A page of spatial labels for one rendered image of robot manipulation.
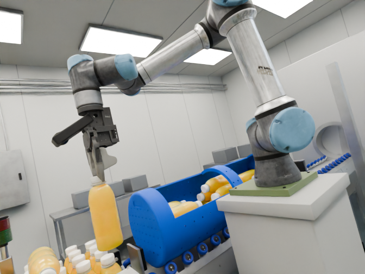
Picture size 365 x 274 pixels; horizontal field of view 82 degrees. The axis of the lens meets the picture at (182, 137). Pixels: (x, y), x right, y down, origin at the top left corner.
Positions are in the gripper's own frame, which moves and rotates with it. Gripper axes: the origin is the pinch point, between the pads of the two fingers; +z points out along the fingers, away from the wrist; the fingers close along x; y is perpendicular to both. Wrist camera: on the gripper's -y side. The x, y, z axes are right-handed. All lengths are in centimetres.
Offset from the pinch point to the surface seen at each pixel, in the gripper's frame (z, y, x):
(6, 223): 9, -24, 50
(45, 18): -208, 34, 221
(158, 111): -109, 255, 358
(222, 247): 40, 43, 5
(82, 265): 23.4, -6.6, 9.8
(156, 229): 22.1, 16.7, 6.2
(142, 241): 28.9, 16.5, 20.1
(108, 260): 24.1, -0.5, 5.4
